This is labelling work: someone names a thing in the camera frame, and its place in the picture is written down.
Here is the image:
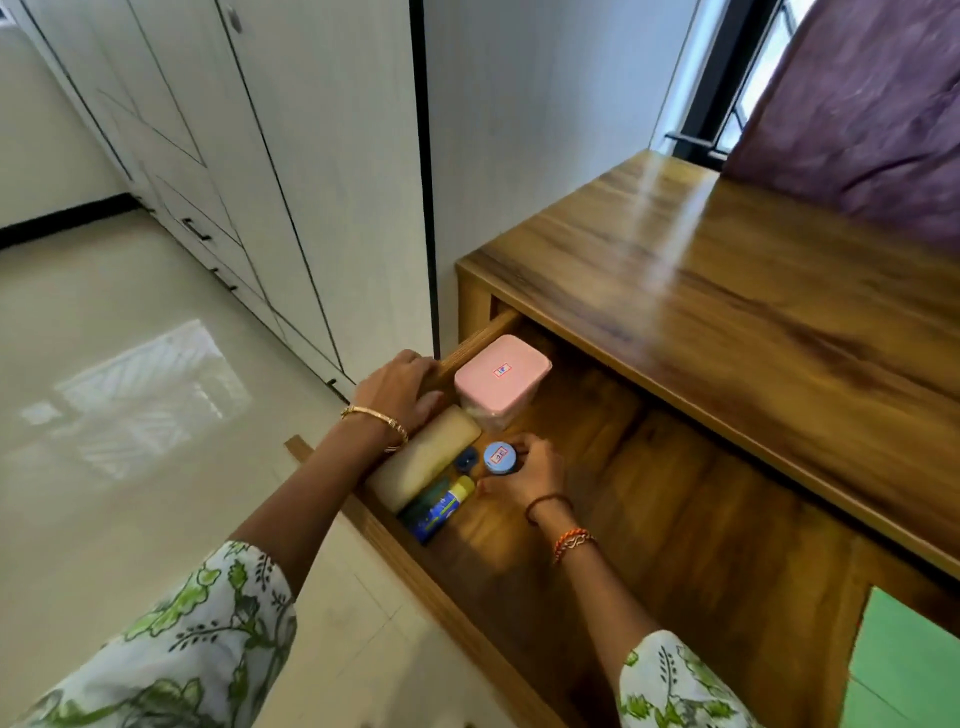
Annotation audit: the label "person's right hand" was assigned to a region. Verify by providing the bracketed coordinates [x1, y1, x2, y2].
[477, 433, 571, 519]

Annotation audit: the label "person's left hand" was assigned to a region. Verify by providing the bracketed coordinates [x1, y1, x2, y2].
[350, 349, 445, 436]

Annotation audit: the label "yellow pencil case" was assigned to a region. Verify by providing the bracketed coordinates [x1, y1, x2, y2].
[365, 405, 483, 515]

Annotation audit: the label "yellow and blue highlighter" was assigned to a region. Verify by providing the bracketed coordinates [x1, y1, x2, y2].
[408, 475, 478, 545]

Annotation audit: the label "clear container pink lid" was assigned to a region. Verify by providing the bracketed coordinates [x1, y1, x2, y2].
[453, 334, 554, 433]

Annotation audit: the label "teal grey marker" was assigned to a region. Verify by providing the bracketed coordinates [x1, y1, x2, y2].
[397, 476, 451, 526]

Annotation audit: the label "wooden desk drawer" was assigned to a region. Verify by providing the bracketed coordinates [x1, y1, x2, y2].
[284, 307, 960, 728]

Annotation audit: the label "teal paper sheet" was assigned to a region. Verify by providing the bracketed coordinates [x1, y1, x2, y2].
[847, 587, 960, 706]

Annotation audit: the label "green sticky notes pad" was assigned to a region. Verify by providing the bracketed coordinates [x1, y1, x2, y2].
[839, 677, 960, 728]

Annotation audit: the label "person's left forearm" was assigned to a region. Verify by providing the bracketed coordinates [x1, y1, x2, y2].
[232, 416, 406, 598]

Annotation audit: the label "person's right forearm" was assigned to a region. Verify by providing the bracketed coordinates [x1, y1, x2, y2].
[528, 502, 661, 688]

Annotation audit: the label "wooden desk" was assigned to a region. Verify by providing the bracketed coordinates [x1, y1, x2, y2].
[455, 148, 960, 583]

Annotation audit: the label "gold bangle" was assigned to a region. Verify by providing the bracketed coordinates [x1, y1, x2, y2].
[339, 404, 410, 454]

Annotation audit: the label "right floral white green sleeve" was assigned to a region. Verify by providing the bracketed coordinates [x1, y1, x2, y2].
[618, 629, 759, 728]

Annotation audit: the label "floral white green sleeve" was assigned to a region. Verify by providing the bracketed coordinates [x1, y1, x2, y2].
[14, 539, 299, 728]
[618, 629, 759, 728]

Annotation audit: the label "left floral white green sleeve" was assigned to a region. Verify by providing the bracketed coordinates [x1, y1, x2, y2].
[14, 539, 299, 728]

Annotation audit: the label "black floor strip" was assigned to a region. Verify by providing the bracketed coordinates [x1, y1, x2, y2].
[0, 193, 140, 250]

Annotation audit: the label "window grille bars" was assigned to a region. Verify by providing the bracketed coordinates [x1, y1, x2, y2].
[716, 0, 815, 151]

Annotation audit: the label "purple patterned curtain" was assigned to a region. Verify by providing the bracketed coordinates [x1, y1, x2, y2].
[719, 0, 960, 253]

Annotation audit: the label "brown thread bracelet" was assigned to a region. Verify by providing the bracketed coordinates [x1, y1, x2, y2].
[524, 493, 575, 526]

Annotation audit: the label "orange thread bracelet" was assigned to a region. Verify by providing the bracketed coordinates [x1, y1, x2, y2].
[552, 528, 599, 560]

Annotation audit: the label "black wall trim strip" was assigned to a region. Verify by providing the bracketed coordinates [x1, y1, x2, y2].
[408, 0, 442, 361]

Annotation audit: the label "black window handle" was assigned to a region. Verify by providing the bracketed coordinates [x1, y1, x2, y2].
[663, 131, 733, 151]

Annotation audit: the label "black window frame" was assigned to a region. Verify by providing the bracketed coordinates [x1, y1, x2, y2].
[663, 0, 785, 163]

